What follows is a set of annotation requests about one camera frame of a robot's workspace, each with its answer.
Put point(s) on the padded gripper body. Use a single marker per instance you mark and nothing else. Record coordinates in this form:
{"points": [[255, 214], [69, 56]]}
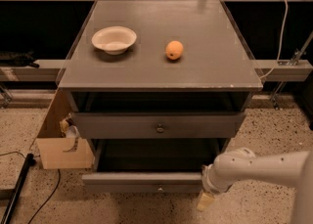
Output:
{"points": [[210, 181]]}

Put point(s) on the grey drawer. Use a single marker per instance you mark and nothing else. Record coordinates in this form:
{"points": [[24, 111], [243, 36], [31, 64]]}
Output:
{"points": [[151, 165], [100, 125]]}

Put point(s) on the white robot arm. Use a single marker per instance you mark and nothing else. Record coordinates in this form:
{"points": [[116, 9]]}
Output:
{"points": [[290, 170]]}

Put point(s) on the grey drawer cabinet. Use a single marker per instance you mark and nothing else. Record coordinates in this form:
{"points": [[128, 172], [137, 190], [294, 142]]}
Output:
{"points": [[214, 75]]}

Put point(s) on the grey top drawer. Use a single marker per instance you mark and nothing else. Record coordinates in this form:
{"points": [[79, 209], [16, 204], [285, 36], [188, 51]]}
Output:
{"points": [[100, 125]]}

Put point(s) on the orange fruit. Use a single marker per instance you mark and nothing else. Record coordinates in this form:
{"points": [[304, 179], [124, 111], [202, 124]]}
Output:
{"points": [[174, 50]]}

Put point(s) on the crumpled items in box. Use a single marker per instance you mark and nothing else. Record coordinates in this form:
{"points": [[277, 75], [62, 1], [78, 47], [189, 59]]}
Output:
{"points": [[68, 128]]}

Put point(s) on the cardboard box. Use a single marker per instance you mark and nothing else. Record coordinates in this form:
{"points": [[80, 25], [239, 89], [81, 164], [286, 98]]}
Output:
{"points": [[57, 152]]}

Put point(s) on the black bar on floor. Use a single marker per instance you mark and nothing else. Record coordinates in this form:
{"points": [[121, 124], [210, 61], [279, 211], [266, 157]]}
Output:
{"points": [[12, 195]]}

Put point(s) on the white bowl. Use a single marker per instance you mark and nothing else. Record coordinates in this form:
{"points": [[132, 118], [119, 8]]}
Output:
{"points": [[114, 40]]}

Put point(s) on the black object on ledge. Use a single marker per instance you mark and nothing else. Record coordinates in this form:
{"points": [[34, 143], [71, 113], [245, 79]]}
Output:
{"points": [[17, 59]]}

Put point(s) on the metal bracket strut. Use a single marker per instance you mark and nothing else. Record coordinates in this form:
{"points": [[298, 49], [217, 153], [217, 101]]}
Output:
{"points": [[292, 62]]}

